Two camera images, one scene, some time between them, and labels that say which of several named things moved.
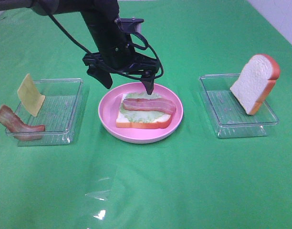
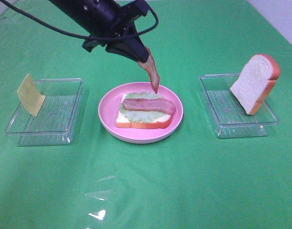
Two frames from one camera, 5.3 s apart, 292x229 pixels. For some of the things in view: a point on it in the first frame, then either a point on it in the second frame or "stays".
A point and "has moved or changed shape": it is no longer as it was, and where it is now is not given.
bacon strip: [162, 105] stays
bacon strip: [20, 130] has moved or changed shape
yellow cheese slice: [30, 96] stays
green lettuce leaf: [140, 116] stays
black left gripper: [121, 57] → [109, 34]
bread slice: [122, 121] stays
